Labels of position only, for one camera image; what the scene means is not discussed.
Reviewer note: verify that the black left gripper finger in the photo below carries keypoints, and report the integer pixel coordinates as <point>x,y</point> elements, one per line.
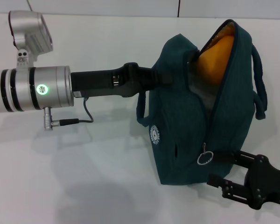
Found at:
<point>140,78</point>

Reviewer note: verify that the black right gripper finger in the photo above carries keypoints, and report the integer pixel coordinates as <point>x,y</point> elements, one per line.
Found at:
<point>228,189</point>
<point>235,158</point>

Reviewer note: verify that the dark teal insulated lunch bag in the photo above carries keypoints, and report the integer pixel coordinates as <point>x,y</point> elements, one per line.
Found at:
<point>182,130</point>

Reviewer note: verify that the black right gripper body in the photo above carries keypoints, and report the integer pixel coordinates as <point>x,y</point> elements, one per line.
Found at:
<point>266,184</point>

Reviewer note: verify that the yellow pear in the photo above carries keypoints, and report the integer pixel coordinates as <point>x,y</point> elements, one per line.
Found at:
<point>214,63</point>

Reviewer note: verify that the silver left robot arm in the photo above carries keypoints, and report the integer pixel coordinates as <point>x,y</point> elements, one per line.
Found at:
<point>32,89</point>

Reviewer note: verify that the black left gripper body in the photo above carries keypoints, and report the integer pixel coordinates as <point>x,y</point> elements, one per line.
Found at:
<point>93,82</point>

